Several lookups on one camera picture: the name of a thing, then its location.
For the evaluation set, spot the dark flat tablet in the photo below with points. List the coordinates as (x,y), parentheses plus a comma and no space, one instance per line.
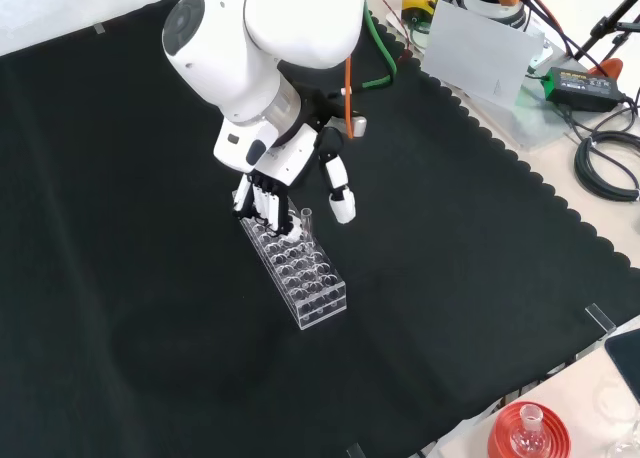
(627,358)

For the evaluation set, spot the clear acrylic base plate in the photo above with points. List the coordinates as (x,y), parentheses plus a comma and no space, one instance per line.
(537,125)

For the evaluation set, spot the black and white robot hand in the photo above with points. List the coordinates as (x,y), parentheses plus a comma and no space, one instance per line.
(285,158)

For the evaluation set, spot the clear round-bottom flask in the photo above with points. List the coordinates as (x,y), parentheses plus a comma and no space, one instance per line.
(529,435)

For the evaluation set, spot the grey tape piece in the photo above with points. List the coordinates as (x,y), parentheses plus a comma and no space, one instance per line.
(99,28)

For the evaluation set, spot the clear plastic test tube rack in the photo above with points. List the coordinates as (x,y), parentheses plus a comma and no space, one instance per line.
(305,278)

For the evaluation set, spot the orange tripod foot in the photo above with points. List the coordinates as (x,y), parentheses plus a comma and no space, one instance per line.
(611,68)

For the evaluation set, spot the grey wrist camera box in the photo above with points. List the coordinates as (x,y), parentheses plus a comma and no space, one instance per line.
(359,125)

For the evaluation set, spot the yellow stop button box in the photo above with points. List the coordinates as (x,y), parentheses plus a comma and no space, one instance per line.
(417,0)

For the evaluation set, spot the pale grey board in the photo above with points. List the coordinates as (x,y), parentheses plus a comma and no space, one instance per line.
(475,53)

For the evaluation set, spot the black power adapter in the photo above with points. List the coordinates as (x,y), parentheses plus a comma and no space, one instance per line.
(582,85)

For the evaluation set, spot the clear glass test tube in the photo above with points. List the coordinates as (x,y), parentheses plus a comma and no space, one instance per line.
(307,223)

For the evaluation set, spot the clear acrylic cloth clip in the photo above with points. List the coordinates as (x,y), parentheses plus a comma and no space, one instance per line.
(600,319)
(355,451)

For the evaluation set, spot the black tripod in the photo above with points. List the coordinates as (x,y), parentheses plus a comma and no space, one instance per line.
(600,28)

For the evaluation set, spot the black bench cloth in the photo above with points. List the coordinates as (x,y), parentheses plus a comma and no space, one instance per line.
(150,253)

